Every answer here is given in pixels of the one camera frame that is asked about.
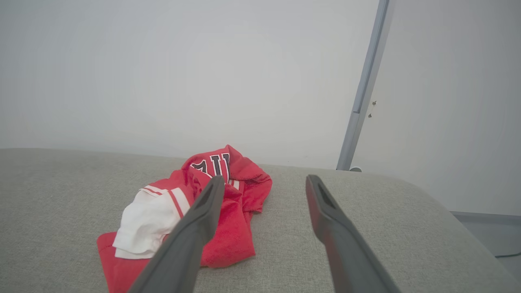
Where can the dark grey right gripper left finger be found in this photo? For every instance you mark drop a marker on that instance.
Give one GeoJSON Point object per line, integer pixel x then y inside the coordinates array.
{"type": "Point", "coordinates": [187, 244]}

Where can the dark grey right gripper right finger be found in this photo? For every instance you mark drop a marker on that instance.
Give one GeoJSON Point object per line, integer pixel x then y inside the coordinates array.
{"type": "Point", "coordinates": [346, 252]}

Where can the red and white jersey garment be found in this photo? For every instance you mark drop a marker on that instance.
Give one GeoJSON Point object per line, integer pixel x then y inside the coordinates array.
{"type": "Point", "coordinates": [232, 244]}

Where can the small round post foot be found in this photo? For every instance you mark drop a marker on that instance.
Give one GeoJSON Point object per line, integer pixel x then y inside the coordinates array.
{"type": "Point", "coordinates": [355, 169]}

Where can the grey metal wall post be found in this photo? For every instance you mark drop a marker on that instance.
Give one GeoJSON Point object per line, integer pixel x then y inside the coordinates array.
{"type": "Point", "coordinates": [366, 81]}

